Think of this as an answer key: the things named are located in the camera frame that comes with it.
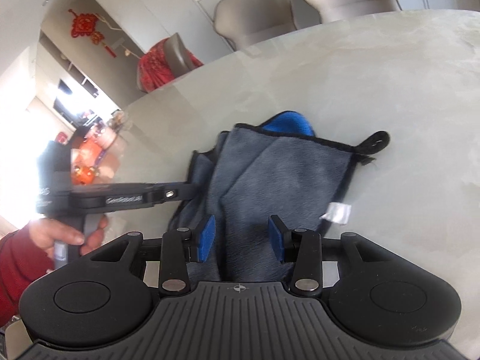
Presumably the grey and blue towel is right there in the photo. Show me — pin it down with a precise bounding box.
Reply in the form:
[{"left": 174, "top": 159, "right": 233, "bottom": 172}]
[{"left": 168, "top": 111, "right": 390, "bottom": 285}]

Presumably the red sleeve forearm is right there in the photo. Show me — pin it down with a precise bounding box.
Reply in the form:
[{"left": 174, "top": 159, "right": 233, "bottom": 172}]
[{"left": 0, "top": 226, "right": 54, "bottom": 327}]

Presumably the person's left hand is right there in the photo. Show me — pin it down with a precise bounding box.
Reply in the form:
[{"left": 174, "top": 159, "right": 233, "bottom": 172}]
[{"left": 28, "top": 215, "right": 108, "bottom": 259}]

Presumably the orange box on table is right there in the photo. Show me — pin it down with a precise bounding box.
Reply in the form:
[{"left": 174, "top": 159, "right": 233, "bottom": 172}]
[{"left": 71, "top": 139, "right": 112, "bottom": 185}]

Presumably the pink round container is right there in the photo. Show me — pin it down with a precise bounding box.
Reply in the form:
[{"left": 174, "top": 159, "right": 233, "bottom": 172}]
[{"left": 89, "top": 124, "right": 117, "bottom": 150}]

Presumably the red cloth on chair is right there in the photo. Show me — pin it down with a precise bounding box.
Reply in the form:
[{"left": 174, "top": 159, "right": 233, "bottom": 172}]
[{"left": 137, "top": 37, "right": 203, "bottom": 93}]

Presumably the red Chinese knot decoration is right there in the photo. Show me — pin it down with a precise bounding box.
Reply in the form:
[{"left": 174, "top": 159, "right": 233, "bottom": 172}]
[{"left": 68, "top": 9, "right": 116, "bottom": 58}]

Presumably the grey chair with red cloth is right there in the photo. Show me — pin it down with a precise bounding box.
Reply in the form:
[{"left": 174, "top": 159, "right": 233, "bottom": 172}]
[{"left": 163, "top": 33, "right": 195, "bottom": 78}]

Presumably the beige dining chair left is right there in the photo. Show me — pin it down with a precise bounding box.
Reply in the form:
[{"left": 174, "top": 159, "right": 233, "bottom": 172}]
[{"left": 213, "top": 0, "right": 297, "bottom": 50}]

